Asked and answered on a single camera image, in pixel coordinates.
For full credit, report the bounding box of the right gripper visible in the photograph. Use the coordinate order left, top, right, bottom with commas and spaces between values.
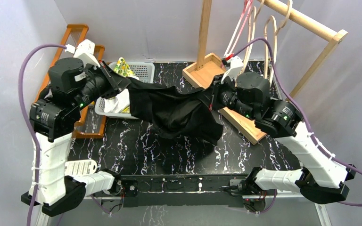
197, 74, 255, 121

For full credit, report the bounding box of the black skirt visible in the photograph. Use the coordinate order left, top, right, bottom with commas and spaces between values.
128, 79, 223, 145

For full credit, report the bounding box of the beige wooden hanger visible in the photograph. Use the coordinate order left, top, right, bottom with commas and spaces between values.
263, 0, 293, 83

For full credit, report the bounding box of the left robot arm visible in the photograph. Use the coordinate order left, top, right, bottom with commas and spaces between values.
21, 57, 131, 217

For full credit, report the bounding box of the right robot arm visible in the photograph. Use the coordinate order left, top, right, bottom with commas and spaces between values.
208, 72, 355, 204

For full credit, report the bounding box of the pink hanger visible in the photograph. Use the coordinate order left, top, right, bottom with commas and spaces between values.
223, 0, 253, 57

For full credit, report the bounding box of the beige hanger on rack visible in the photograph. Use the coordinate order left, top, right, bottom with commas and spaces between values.
239, 0, 262, 74

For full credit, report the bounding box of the yellow green patterned cloth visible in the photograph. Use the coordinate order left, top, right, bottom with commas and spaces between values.
113, 57, 134, 77

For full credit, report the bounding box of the white cloth in basket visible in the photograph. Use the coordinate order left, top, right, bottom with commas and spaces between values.
103, 89, 130, 113

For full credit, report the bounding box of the wooden clothes rack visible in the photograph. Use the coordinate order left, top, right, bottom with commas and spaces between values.
182, 0, 349, 145

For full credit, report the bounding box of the white plastic basket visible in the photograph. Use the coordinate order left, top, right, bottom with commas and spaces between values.
94, 61, 155, 119

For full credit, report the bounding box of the orange wooden shelf rack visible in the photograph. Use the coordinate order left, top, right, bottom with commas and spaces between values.
32, 24, 106, 138

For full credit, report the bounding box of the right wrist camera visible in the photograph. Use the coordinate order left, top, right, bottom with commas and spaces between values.
221, 53, 244, 84

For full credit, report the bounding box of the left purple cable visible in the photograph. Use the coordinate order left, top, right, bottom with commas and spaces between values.
18, 43, 67, 226

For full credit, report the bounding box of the purple cable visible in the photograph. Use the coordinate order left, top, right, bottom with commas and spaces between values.
18, 43, 67, 226
233, 37, 362, 207

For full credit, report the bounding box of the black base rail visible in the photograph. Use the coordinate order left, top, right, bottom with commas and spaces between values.
117, 174, 247, 208

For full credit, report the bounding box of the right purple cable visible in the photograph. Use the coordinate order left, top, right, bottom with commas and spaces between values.
233, 37, 362, 207

